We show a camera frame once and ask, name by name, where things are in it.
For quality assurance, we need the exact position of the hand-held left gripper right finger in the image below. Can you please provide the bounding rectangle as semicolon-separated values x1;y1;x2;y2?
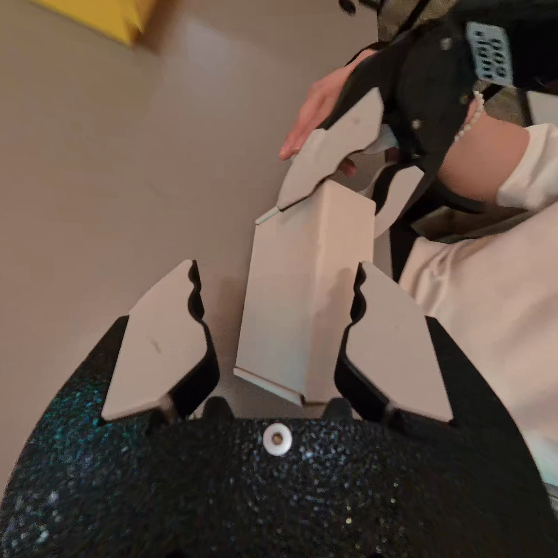
335;261;454;425

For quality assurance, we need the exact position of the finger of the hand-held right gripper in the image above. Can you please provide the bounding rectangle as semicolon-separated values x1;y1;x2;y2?
372;167;426;239
276;86;385;213

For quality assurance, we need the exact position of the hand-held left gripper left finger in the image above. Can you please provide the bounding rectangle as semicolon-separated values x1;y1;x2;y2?
99;260;221;423

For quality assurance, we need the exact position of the white cardboard box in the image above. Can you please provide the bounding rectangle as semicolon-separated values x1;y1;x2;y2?
233;179;377;407

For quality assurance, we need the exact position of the person's right forearm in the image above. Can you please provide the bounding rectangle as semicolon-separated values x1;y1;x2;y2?
437;114;558;211

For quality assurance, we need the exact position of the person's right hand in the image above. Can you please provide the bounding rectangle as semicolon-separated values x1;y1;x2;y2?
279;48;380;162

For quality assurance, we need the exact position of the yellow plastic bin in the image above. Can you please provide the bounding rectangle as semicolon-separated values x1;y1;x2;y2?
30;0;158;48

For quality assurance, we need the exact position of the pearl bracelet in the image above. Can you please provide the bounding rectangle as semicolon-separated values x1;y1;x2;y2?
453;90;485;145

